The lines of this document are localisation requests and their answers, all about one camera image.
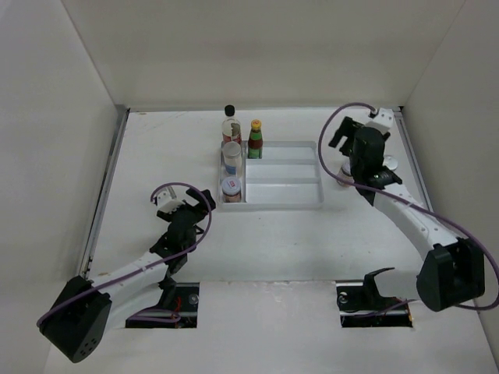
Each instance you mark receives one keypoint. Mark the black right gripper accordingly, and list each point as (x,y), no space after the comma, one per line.
(348,129)

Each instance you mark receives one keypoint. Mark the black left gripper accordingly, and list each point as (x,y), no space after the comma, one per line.
(200,209)

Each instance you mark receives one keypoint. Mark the brown sauce jar white lid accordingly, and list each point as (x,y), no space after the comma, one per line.
(345,178)

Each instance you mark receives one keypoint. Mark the white peppercorn jar silver lid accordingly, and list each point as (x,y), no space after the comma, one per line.
(232,158)

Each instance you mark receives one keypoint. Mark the dark soy sauce bottle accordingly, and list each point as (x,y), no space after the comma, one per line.
(231,127)

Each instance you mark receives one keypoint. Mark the red chili sauce bottle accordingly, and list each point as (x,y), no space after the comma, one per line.
(255,141)

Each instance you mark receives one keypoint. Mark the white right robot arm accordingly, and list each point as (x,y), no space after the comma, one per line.
(453,266)

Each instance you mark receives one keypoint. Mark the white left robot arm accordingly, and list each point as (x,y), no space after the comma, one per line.
(87,308)

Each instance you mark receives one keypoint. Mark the white powder shaker blue label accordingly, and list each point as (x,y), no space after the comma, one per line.
(390,162)

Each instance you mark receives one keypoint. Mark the white divided organizer tray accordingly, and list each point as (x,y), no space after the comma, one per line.
(287,177)

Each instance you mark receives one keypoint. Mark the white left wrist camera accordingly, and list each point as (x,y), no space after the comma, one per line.
(165,199)

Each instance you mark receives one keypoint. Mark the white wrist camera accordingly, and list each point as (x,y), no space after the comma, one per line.
(383,120)
(165,199)

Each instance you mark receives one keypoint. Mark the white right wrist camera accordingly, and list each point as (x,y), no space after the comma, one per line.
(383,120)

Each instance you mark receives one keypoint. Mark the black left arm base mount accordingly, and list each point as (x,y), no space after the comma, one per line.
(177,308)

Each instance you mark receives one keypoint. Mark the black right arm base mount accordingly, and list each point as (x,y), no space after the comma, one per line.
(361,305)

